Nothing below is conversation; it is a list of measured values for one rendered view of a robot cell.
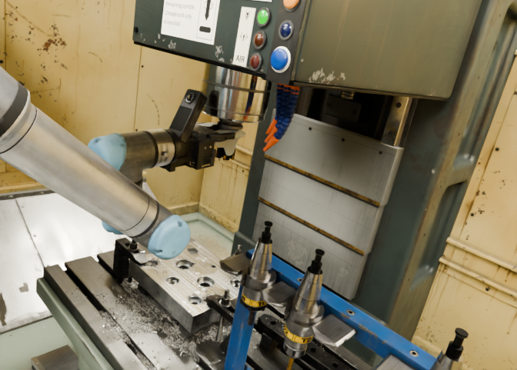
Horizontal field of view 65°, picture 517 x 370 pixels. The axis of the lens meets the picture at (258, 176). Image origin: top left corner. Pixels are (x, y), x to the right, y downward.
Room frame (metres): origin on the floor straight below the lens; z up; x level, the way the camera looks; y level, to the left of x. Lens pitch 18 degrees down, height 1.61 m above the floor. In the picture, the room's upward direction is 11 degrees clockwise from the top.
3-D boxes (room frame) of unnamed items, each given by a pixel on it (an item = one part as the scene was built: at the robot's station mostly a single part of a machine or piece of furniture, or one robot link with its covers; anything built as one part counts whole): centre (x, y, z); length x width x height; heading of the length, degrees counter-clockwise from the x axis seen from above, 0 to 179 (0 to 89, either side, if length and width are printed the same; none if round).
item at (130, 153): (0.72, 0.26, 1.37); 0.11 x 0.08 x 0.09; 144
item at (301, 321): (0.58, -0.12, 1.21); 0.06 x 0.06 x 0.03
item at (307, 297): (0.58, -0.12, 1.26); 0.04 x 0.04 x 0.07
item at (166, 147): (0.78, 0.21, 1.38); 0.08 x 0.05 x 0.08; 54
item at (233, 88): (0.95, 0.09, 1.51); 0.16 x 0.16 x 0.12
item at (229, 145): (0.91, 0.08, 1.39); 0.09 x 0.03 x 0.06; 131
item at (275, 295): (0.61, -0.08, 1.21); 0.07 x 0.05 x 0.01; 139
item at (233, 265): (0.68, 0.01, 1.21); 0.07 x 0.05 x 0.01; 139
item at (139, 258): (1.01, 0.31, 0.97); 0.13 x 0.03 x 0.15; 49
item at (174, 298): (0.98, 0.12, 0.96); 0.29 x 0.23 x 0.05; 49
